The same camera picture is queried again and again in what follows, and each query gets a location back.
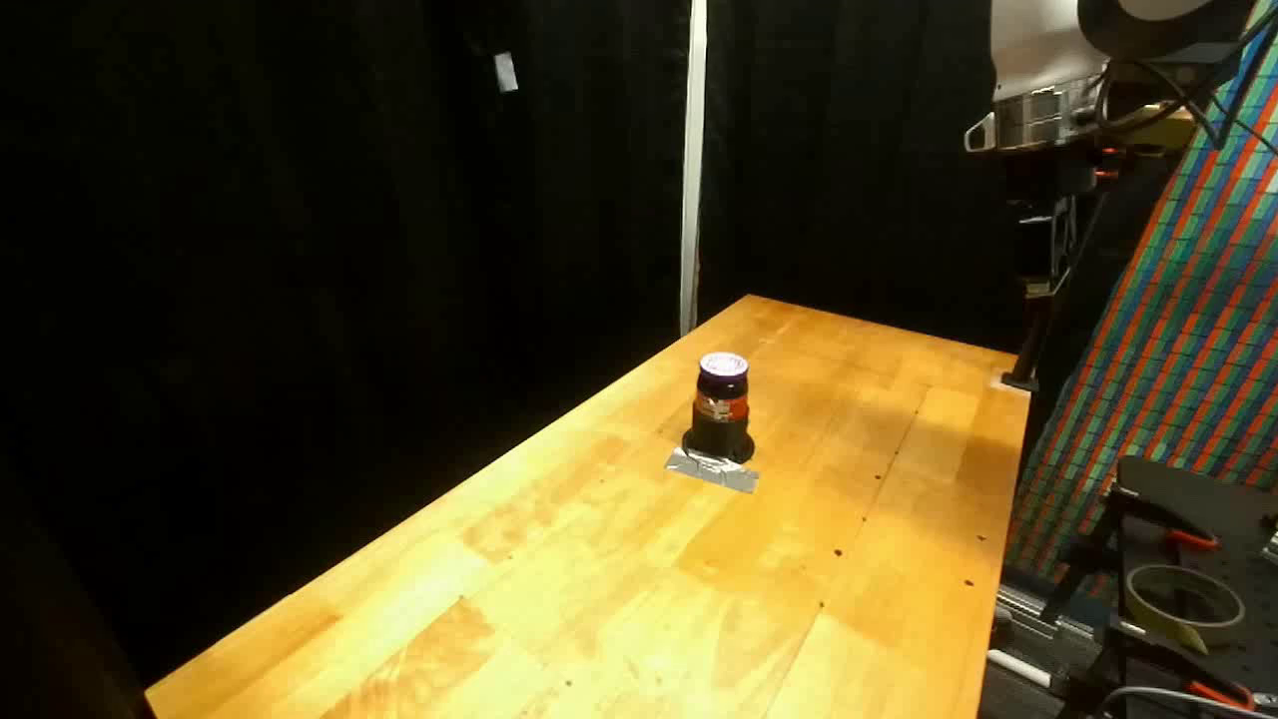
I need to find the white vertical pole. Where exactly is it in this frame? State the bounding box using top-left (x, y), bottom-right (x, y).
top-left (676, 0), bottom-right (710, 334)

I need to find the black curtain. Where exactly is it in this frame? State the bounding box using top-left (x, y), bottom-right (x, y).
top-left (0, 0), bottom-right (1072, 719)

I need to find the black orange clamp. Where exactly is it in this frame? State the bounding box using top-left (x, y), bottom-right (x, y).
top-left (1100, 481), bottom-right (1225, 559)

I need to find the colourful striped cloth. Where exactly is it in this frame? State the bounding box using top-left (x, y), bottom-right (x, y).
top-left (1009, 11), bottom-right (1278, 584)

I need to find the black equipment platform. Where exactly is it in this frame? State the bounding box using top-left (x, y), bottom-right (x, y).
top-left (1050, 449), bottom-right (1278, 719)

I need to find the roll of pale tape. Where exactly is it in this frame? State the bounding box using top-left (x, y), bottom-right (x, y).
top-left (1121, 559), bottom-right (1250, 640)

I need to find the black camera stand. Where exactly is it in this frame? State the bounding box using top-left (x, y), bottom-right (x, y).
top-left (997, 134), bottom-right (1136, 391)

